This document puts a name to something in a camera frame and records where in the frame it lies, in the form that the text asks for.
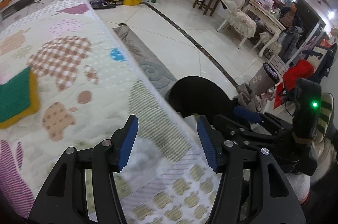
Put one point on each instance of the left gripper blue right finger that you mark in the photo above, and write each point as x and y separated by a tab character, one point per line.
210	151

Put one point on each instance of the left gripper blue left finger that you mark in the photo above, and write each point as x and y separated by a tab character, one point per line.
125	141

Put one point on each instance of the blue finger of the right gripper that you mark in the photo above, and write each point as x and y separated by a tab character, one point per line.
251	117

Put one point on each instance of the green yellow scrub sponge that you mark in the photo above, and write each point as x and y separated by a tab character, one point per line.
19	98

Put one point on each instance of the black round trash bin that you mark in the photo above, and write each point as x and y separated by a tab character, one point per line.
197	95

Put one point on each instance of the red jacket on chair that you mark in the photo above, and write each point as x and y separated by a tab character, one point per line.
285	90

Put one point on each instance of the grey patterned waste bin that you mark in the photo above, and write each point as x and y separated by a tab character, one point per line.
264	79

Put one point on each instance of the patchwork apple pattern quilt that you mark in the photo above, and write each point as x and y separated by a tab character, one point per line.
88	85

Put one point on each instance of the seated person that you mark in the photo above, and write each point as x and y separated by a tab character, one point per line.
291	20

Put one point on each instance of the grey floor rug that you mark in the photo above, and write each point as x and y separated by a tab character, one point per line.
158	74

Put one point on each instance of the white cushioned chair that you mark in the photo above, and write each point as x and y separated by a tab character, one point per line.
238	19

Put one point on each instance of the white dining table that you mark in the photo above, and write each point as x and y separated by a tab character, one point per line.
269	21

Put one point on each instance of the dark wooden stool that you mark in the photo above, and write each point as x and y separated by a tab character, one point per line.
208	6

